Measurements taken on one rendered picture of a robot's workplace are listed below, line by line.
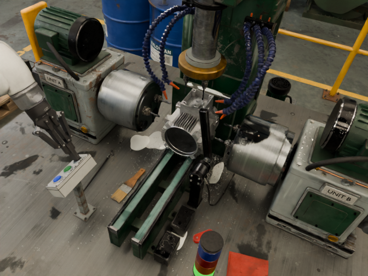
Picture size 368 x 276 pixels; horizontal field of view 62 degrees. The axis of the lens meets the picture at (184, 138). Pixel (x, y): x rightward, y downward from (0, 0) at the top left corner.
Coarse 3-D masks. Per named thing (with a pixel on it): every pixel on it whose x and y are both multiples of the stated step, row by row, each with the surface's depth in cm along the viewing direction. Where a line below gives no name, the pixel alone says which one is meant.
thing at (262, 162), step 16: (240, 128) 114; (256, 128) 114; (272, 128) 114; (288, 128) 116; (240, 144) 113; (256, 144) 112; (272, 144) 111; (288, 144) 111; (240, 160) 115; (256, 160) 112; (272, 160) 110; (288, 160) 115; (256, 176) 116; (272, 176) 113
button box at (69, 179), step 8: (72, 160) 112; (80, 160) 108; (88, 160) 110; (64, 168) 109; (72, 168) 106; (80, 168) 107; (88, 168) 110; (64, 176) 103; (72, 176) 104; (80, 176) 107; (48, 184) 104; (56, 184) 101; (64, 184) 102; (72, 184) 104; (56, 192) 102; (64, 192) 102
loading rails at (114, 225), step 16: (160, 160) 132; (176, 160) 143; (192, 160) 132; (160, 176) 130; (176, 176) 126; (144, 192) 120; (160, 192) 134; (176, 192) 123; (128, 208) 115; (144, 208) 126; (160, 208) 116; (112, 224) 109; (128, 224) 115; (144, 224) 111; (160, 224) 118; (112, 240) 115; (144, 240) 105; (144, 256) 114
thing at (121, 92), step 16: (112, 80) 130; (128, 80) 130; (144, 80) 130; (112, 96) 129; (128, 96) 127; (144, 96) 128; (160, 96) 137; (112, 112) 131; (128, 112) 128; (144, 112) 131; (128, 128) 137; (144, 128) 139
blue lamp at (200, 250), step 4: (200, 248) 76; (200, 252) 77; (204, 252) 75; (220, 252) 76; (200, 256) 78; (204, 256) 77; (208, 256) 76; (212, 256) 76; (216, 256) 76; (208, 260) 77; (212, 260) 77
